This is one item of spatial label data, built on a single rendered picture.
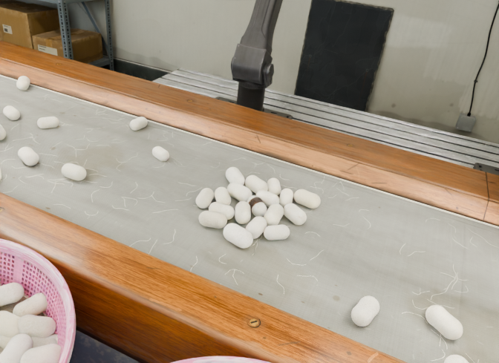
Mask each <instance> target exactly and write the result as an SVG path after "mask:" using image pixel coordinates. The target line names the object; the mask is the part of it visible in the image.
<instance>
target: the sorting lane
mask: <svg viewBox="0 0 499 363"><path fill-rule="evenodd" d="M17 81H18V80H17V79H12V78H10V77H6V76H2V75H0V124H1V125H2V127H3V128H4V130H5V131H6V137H5V138H4V139H3V140H0V169H1V180H0V192H1V193H3V194H6V195H8V196H11V197H13V198H15V199H17V200H20V201H22V202H25V203H27V204H30V205H31V206H35V207H36V208H39V209H42V210H44V211H46V212H49V213H51V214H53V215H56V216H58V217H60V218H63V219H66V220H68V221H70V222H72V223H75V224H77V225H80V226H83V227H85V228H86V229H90V230H92V231H94V232H97V233H99V234H101V235H104V236H106V237H108V238H111V239H113V240H116V241H118V242H120V243H124V244H125V245H127V246H130V247H132V248H135V249H138V250H140V251H141V252H144V253H147V254H149V255H152V256H154V257H156V258H159V259H161V260H163V261H166V262H168V263H170V264H173V265H175V266H178V267H180V268H182V269H185V270H188V271H190V272H193V273H194V274H197V275H199V276H202V277H204V278H207V279H209V280H211V281H214V282H216V283H218V284H221V285H223V286H225V287H229V288H230V289H232V290H235V291H237V292H240V293H243V294H245V295H248V296H249V297H252V298H254V299H257V300H259V301H262V302H264V303H266V304H269V305H271V306H273V307H276V308H278V309H280V310H283V311H285V312H287V313H290V314H293V315H295V316H298V317H299V318H303V319H304V320H307V321H309V322H312V323H314V324H317V325H319V326H321V327H324V328H326V329H328V330H331V331H333V332H335V333H338V334H340V335H342V336H345V337H348V338H349V339H353V340H354V341H357V342H359V343H362V344H365V345H367V346H369V347H372V348H373V349H376V350H379V351H381V352H383V353H386V354H388V355H390V356H393V357H395V358H398V359H400V360H403V361H404V362H407V363H444V361H445V359H446V358H447V357H448V356H450V355H459V356H462V357H463V358H465V359H466V360H467V361H468V363H499V226H494V225H492V224H489V223H484V222H482V221H479V220H475V219H472V218H468V217H465V216H462V215H458V214H455V213H453V212H448V211H446V210H443V209H438V208H436V207H433V206H429V205H426V204H423V203H419V202H416V201H413V200H409V199H406V198H404V197H400V196H396V195H394V194H389V193H387V192H383V191H380V190H377V189H372V188H370V187H367V186H363V185H360V184H358V183H353V182H350V181H348V180H343V179H341V178H338V177H334V176H331V175H328V174H324V173H321V172H318V171H314V170H311V169H307V168H305V167H301V166H297V165H294V164H292V163H288V162H284V161H282V160H278V159H275V158H272V157H268V156H265V155H263V154H258V153H255V152H253V151H248V150H246V149H243V148H239V147H236V146H233V145H229V144H226V143H222V142H219V141H217V140H212V139H209V138H206V137H202V136H200V135H196V134H193V133H189V132H187V131H183V130H180V129H177V128H173V127H170V126H167V125H163V124H160V123H158V122H153V121H151V120H147V122H148V123H147V126H146V127H144V128H141V129H140V130H137V131H134V130H132V129H131V128H130V122H131V121H132V120H134V119H136V118H138V117H136V116H134V115H131V114H127V113H124V112H122V111H117V110H114V109H111V108H107V107H105V106H101V105H98V104H94V103H92V102H88V101H85V100H82V99H78V98H75V97H71V96H68V95H65V94H61V93H58V92H55V91H51V90H48V89H46V88H41V87H39V86H36V85H31V84H29V87H28V89H27V90H24V91H23V90H20V89H18V88H17V86H16V82H17ZM8 105H10V106H13V107H14V108H15V109H16V110H18V111H19V113H20V118H18V119H17V120H10V119H9V118H8V117H6V116H5V115H4V113H3V110H4V108H5V107H6V106H8ZM42 117H56V118H57V119H58V120H59V125H58V126H57V127H55V128H45V129H43V128H40V127H39V126H38V125H37V121H38V119H39V118H42ZM156 146H160V147H162V148H164V149H165V150H167V152H168V153H169V159H168V160H167V161H160V160H158V159H157V158H156V157H155V156H154V155H153V154H152V150H153V148H154V147H156ZM22 147H30V148H31V149H33V151H34V152H36V153H37V154H38V156H39V162H38V163H37V164H36V165H34V166H28V165H26V164H25V163H24V162H23V161H22V160H21V159H20V158H19V156H18V151H19V149H20V148H22ZM66 163H72V164H74V165H78V166H81V167H83V168H84V169H85V170H86V177H85V179H83V180H80V181H78V180H73V179H71V178H68V177H65V176H64V175H63V174H62V167H63V166H64V165H65V164H66ZM230 167H236V168H237V169H238V170H239V171H240V172H241V173H242V175H243V176H244V179H245V180H246V178H247V177H249V176H250V175H255V176H256V177H258V178H260V179H261V180H263V181H265V182H266V183H267V182H268V180H269V179H270V178H276V179H278V180H279V183H280V187H281V191H282V190H283V189H291V190H292V191H293V202H292V203H293V204H295V205H297V207H299V208H300V209H301V210H302V211H304V212H305V214H306V216H307V219H306V221H305V222H304V223H303V224H302V225H295V224H294V223H293V222H292V221H290V220H289V219H288V218H287V217H285V215H283V216H282V218H281V220H280V221H279V223H278V225H282V224H283V225H285V226H287V227H288V228H289V230H290V235H289V236H288V238H286V239H284V240H275V241H269V240H267V239H266V238H265V237H264V232H263V233H262V234H261V235H260V236H259V237H258V238H256V239H253V242H252V244H251V246H249V247H247V248H245V249H243V248H240V247H238V246H236V245H235V244H233V243H231V242H229V241H228V240H226V238H225V237H224V228H225V227H223V228H221V229H216V228H212V227H208V226H203V225H202V224H201V223H200V221H199V215H200V214H201V212H204V211H209V206H210V204H209V206H208V207H206V208H204V209H202V208H200V207H198V205H197V204H196V198H197V196H198V195H199V194H200V192H201V190H202V189H205V188H209V189H211V190H212V191H213V192H214V197H213V199H212V202H211V203H214V202H217V201H216V199H215V190H216V189H217V188H219V187H224V188H226V189H227V186H228V185H229V181H228V180H227V178H226V170H227V169H228V168H230ZM299 189H304V190H307V191H309V192H312V193H314V194H317V195H318V196H319V197H320V200H321V203H320V205H319V206H318V207H317V208H315V209H310V208H308V207H306V206H303V205H301V204H298V203H297V202H296V201H295V199H294V194H295V192H296V191H297V190H299ZM255 217H256V216H255V215H254V214H253V213H252V212H251V218H250V220H249V222H250V221H251V220H252V219H253V218H255ZM249 222H248V223H245V224H240V223H238V222H237V221H236V219H235V215H234V216H233V218H232V219H230V220H227V223H226V225H227V224H230V223H236V224H238V225H239V226H241V227H243V228H245V229H246V226H247V225H248V224H249ZM365 296H372V297H374V298H375V299H376V300H377V301H378V302H379V312H378V313H377V315H376V316H375V317H374V318H373V320H372V321H371V323H370V324H369V325H367V326H365V327H360V326H358V325H356V324H355V323H354V322H353V320H352V318H351V311H352V309H353V308H354V307H355V306H356V305H357V304H358V303H359V301H360V299H361V298H363V297H365ZM432 305H439V306H441V307H443V308H444V309H445V310H446V311H447V312H449V313H450V314H451V315H452V316H454V317H455V318H456V319H457V320H458V321H459V322H460V323H461V324H462V326H463V334H462V336H461V337H460V338H458V339H455V340H451V339H447V338H445V337H444V336H443V335H442V334H441V333H440V332H439V331H438V330H437V329H435V328H434V327H433V326H432V325H430V324H429V323H428V322H427V320H426V317H425V312H426V310H427V309H428V308H429V307H430V306H432Z"/></svg>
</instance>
